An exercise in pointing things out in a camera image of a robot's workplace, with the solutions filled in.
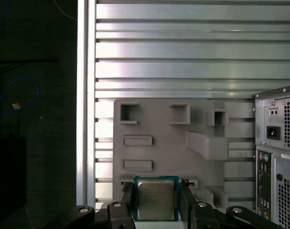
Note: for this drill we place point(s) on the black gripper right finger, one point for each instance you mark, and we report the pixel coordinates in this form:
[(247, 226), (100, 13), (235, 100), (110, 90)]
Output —
[(199, 217)]

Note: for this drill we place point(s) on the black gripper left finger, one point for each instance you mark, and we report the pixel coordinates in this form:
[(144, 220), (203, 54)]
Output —
[(118, 217)]

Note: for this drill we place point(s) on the silver CPU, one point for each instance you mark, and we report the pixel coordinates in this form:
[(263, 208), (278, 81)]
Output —
[(155, 198)]

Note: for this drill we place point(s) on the grey parts rack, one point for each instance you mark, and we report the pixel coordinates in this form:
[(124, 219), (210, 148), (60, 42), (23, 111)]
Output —
[(164, 148)]

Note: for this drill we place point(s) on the black PC case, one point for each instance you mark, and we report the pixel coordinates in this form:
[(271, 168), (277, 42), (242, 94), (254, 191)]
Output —
[(259, 119)]

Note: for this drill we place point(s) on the orange tag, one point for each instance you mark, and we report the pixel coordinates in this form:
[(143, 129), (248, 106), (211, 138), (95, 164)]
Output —
[(16, 106)]

